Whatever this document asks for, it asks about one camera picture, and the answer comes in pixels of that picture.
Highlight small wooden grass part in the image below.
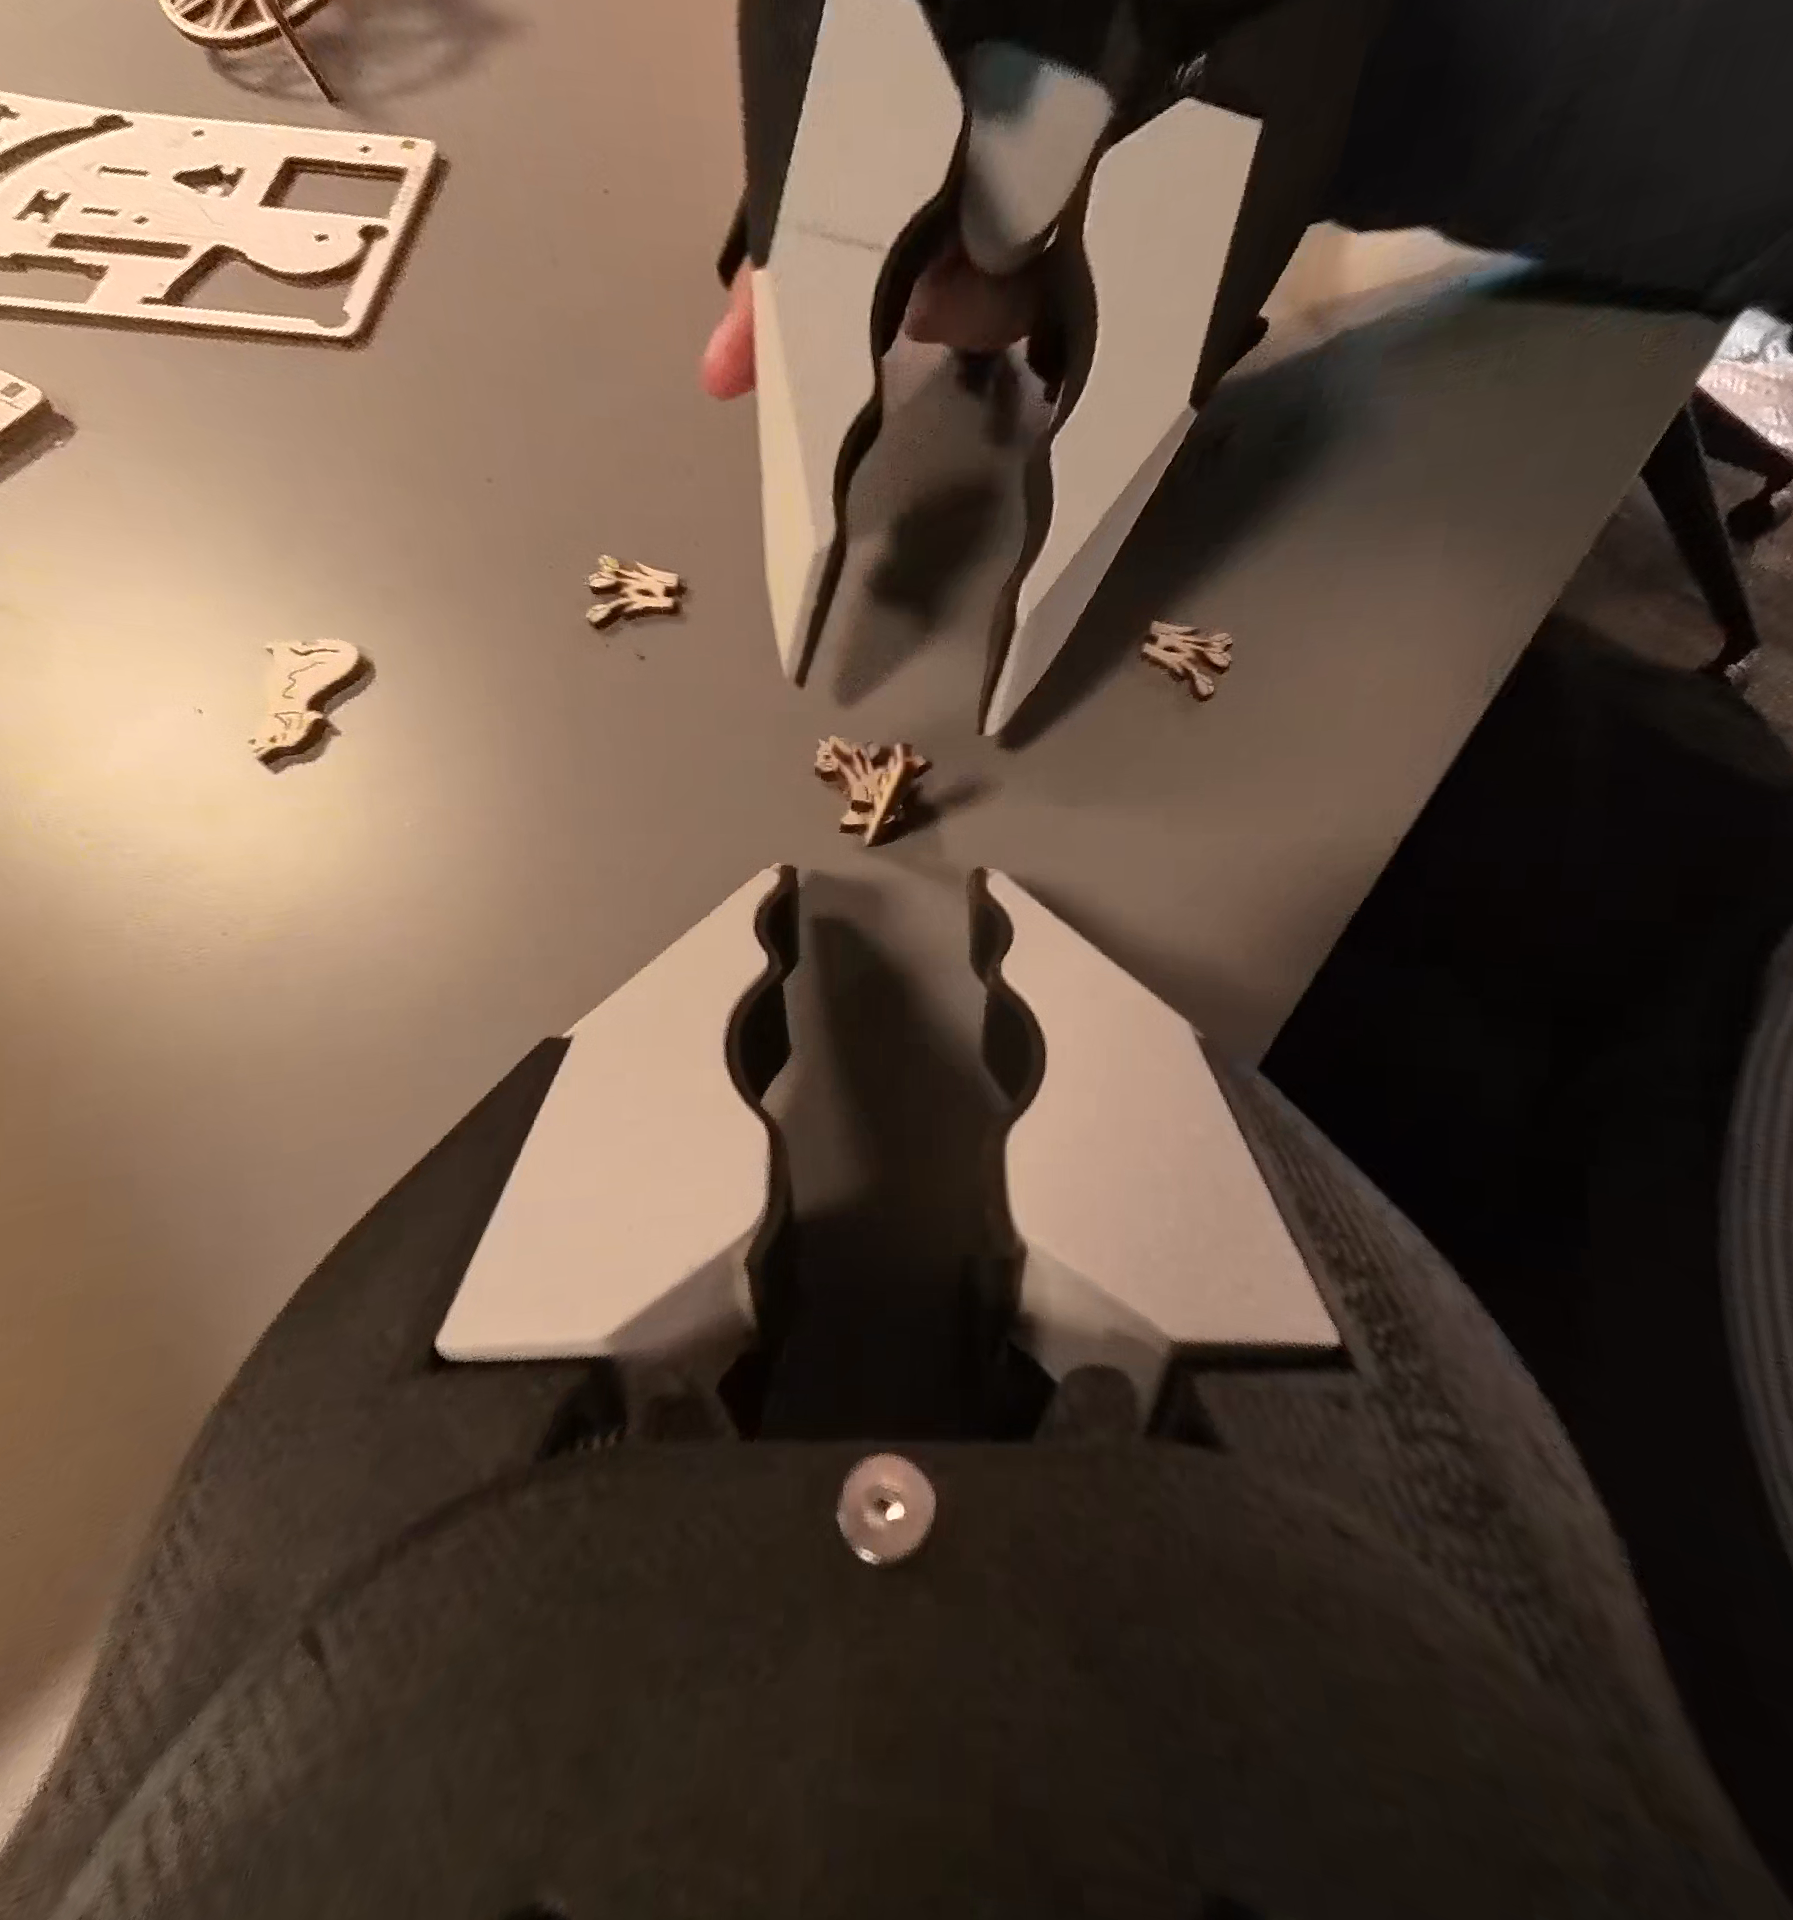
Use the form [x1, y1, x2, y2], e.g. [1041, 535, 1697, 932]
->
[585, 554, 685, 631]
[811, 735, 933, 849]
[1140, 618, 1237, 703]

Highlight small wooden cat part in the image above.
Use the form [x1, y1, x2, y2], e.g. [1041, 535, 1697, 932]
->
[246, 635, 376, 770]

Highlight wooden parts sheet, large cutouts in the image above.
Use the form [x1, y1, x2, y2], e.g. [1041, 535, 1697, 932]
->
[0, 81, 443, 348]

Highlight wooden bicycle model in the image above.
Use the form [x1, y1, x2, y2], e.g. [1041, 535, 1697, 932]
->
[158, 0, 346, 105]

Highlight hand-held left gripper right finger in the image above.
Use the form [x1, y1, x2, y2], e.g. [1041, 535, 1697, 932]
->
[968, 863, 1348, 1396]

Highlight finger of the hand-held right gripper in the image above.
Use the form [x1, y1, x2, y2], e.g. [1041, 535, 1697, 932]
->
[978, 97, 1274, 740]
[752, 0, 981, 691]

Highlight person's right forearm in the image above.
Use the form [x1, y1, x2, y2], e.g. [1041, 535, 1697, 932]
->
[1277, 0, 1793, 327]

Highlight person's right hand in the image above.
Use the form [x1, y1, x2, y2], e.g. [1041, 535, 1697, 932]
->
[700, 238, 1054, 402]

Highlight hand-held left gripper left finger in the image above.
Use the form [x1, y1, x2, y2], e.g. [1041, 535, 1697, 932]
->
[429, 861, 807, 1396]

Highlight black metal leg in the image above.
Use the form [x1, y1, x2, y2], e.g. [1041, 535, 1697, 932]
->
[1637, 400, 1761, 679]

